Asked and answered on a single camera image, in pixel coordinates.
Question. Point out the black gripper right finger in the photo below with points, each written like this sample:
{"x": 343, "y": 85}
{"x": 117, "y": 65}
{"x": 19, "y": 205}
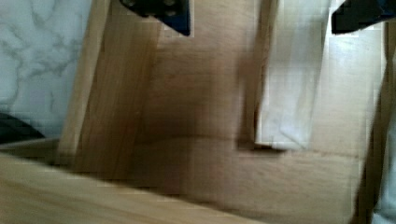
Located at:
{"x": 355, "y": 15}

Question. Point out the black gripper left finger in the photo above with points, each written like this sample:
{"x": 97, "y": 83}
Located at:
{"x": 175, "y": 14}

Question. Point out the light wooden tray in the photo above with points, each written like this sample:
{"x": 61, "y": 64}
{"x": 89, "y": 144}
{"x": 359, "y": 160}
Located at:
{"x": 261, "y": 115}

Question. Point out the black curved object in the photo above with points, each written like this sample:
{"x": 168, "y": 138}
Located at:
{"x": 15, "y": 130}

